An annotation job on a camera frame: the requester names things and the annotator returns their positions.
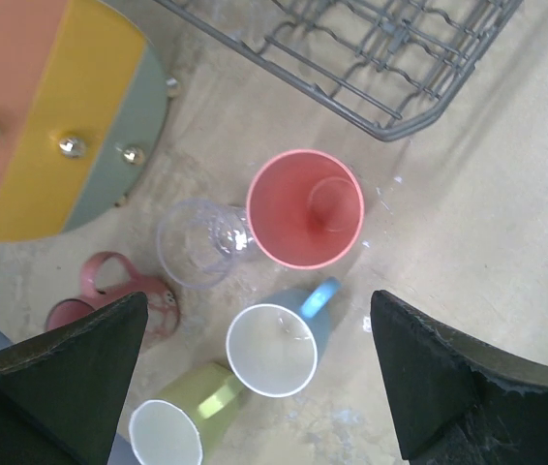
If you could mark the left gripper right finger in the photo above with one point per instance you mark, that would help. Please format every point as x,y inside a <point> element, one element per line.
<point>455,399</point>

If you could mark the light blue mug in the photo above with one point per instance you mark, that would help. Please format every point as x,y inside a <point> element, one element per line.
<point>275,346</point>

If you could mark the round pastel drawer cabinet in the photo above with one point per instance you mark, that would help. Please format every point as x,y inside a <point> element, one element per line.
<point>83,101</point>

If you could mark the green faceted mug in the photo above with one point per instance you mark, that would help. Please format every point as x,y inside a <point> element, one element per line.
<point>188,418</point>

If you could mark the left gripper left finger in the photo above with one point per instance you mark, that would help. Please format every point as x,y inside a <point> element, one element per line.
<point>62,392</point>

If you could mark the clear plastic cup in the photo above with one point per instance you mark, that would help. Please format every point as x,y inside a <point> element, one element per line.
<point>199,242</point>

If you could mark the pink handleless tumbler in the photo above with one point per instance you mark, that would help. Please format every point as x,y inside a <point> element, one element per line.
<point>305,209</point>

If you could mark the grey wire dish rack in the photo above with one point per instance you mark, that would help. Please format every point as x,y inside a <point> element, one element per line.
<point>390,68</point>

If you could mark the pink floral mug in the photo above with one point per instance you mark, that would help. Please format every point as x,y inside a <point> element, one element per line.
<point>163,312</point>

